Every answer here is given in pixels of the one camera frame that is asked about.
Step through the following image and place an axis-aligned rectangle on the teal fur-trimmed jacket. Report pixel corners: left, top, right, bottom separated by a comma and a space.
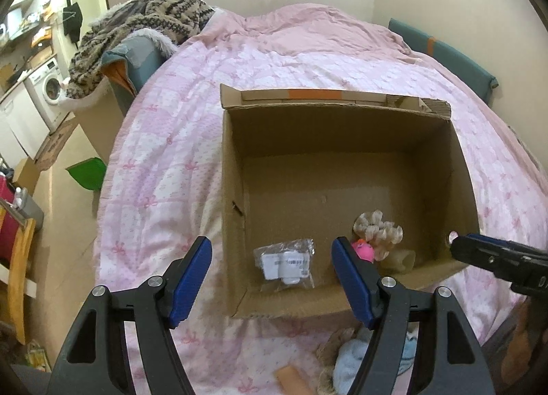
100, 28, 178, 116

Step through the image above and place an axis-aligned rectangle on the cream ruffled scrunchie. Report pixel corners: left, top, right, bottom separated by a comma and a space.
353, 209, 404, 262

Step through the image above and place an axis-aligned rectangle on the patterned knit blanket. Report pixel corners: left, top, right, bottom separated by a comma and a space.
64, 0, 214, 100

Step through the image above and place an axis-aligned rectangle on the teal cushion with orange stripe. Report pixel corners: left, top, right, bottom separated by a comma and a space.
388, 18, 499, 106

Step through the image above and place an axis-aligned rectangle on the wooden chair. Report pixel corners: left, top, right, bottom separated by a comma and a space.
1, 200, 36, 345

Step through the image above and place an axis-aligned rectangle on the beige soft roll in box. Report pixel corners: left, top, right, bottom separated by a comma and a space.
380, 249, 416, 273

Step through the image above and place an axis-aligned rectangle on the brown cardboard box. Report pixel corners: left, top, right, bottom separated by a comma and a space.
220, 85, 478, 319

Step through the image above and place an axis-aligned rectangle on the clear plastic packet white item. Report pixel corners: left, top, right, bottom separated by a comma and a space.
253, 238, 315, 292

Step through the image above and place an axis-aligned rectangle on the person's right hand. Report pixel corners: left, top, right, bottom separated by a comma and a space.
501, 297, 547, 392

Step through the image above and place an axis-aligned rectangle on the white washing machine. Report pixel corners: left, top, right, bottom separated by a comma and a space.
23, 56, 69, 133

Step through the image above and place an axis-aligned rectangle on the red bag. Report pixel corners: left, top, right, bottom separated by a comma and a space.
0, 175, 18, 263

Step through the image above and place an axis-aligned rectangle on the light blue fish plush towel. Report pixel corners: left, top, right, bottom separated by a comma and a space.
333, 323, 418, 394

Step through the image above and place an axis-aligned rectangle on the beige lace scrunchie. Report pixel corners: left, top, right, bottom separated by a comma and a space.
316, 327, 357, 395

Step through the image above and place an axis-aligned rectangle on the green dustpan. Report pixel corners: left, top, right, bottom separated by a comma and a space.
66, 157, 107, 191

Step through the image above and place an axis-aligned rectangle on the bright pink soft roll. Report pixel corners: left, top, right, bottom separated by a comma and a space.
351, 238, 374, 263

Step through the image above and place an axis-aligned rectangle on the pink bow-print quilt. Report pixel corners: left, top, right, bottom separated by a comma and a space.
95, 4, 547, 394

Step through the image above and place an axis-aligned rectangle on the peach soft roll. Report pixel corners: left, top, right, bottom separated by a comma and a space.
275, 365, 315, 395

